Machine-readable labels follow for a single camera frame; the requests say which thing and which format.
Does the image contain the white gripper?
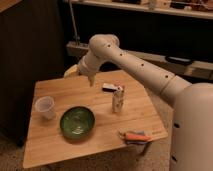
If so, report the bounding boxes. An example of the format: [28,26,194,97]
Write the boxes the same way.
[64,53,100,87]

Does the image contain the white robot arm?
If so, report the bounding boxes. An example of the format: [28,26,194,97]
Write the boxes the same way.
[66,34,213,171]

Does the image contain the green ceramic bowl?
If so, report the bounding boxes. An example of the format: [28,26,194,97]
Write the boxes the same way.
[60,106,95,140]

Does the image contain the translucent plastic cup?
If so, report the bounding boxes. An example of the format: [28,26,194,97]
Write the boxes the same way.
[35,96,56,120]

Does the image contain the small black white box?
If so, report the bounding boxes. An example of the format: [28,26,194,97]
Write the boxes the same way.
[102,83,116,92]

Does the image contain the metal pole stand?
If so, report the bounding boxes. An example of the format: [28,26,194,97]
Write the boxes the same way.
[68,0,84,73]

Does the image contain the wooden table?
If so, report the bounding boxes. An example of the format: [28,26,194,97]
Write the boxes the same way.
[23,70,167,168]

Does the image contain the orange toy carrot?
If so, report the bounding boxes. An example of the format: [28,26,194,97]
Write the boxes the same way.
[119,132,150,141]

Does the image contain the white lower shelf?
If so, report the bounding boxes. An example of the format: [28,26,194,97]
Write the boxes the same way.
[66,41,213,81]

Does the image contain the upper cluttered shelf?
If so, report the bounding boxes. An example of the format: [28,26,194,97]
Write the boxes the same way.
[62,0,213,20]

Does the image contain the black handle on shelf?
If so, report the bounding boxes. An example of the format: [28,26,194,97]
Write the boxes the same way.
[165,56,194,66]

